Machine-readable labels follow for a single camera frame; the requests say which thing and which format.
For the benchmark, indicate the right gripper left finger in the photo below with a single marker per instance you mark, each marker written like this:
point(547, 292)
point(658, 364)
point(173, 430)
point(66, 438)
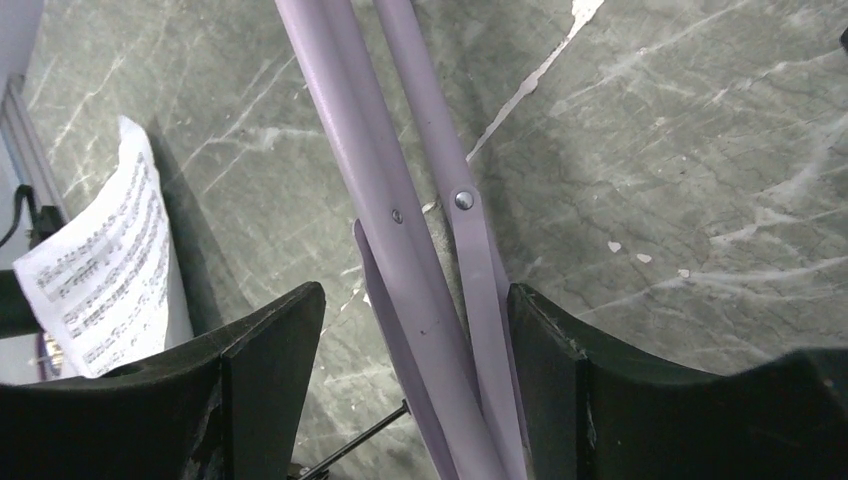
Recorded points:
point(224, 405)

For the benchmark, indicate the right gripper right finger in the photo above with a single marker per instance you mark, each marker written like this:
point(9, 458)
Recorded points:
point(597, 407)

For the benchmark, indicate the lilac perforated music stand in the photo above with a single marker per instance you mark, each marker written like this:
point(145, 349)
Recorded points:
point(456, 369)

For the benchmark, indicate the lower sheet music page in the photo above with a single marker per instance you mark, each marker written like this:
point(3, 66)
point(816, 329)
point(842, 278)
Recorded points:
point(179, 328)

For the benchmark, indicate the sheet music page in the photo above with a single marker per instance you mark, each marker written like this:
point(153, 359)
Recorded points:
point(100, 285)
point(179, 328)

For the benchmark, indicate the top sheet music page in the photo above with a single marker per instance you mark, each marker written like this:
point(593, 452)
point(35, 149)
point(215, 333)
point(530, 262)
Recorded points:
point(100, 285)

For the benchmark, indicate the black microphone shock mount stand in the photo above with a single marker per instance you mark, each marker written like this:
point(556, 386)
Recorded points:
point(322, 469)

